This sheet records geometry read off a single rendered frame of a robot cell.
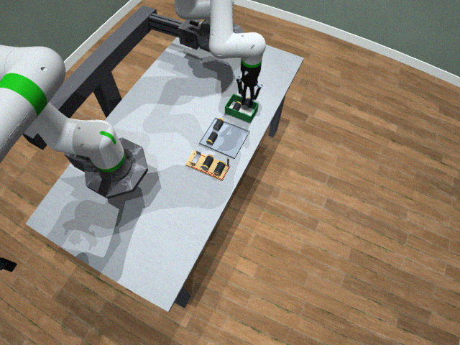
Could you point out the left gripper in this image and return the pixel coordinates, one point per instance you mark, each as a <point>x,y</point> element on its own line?
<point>251,82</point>

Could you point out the dark grey battery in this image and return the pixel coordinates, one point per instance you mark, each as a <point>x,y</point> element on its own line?
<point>220,166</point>
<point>212,138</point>
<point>237,106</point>
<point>245,106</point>
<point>207,162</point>
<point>218,124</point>

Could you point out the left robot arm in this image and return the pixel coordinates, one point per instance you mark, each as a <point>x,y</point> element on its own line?
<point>223,42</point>

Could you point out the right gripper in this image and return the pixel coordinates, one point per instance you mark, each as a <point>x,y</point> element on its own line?
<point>7,264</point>

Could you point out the tan battery holder board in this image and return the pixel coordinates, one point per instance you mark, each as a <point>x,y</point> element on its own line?
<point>196,160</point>

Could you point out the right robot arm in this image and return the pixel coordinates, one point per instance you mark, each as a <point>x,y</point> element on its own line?
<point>29,78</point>

